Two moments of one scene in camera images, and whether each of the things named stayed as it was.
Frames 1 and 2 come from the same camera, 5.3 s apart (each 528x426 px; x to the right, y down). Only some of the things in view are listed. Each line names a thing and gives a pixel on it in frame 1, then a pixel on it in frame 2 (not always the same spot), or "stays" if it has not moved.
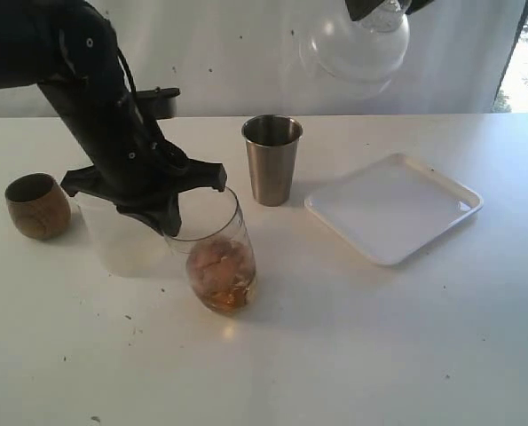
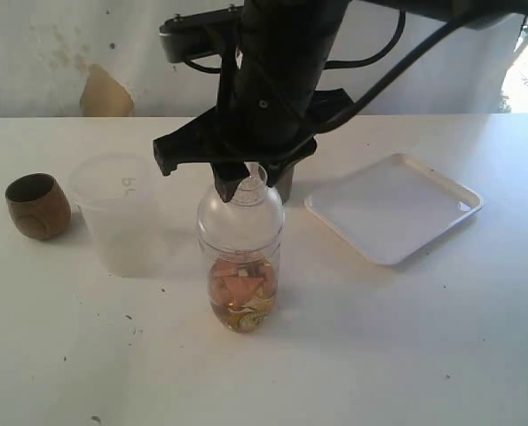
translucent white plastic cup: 127,246 stays
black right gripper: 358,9 -> 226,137
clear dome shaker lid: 354,51 -> 247,227
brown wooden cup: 38,206 stays
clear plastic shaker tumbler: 220,262 -> 242,281
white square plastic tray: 392,204 stays
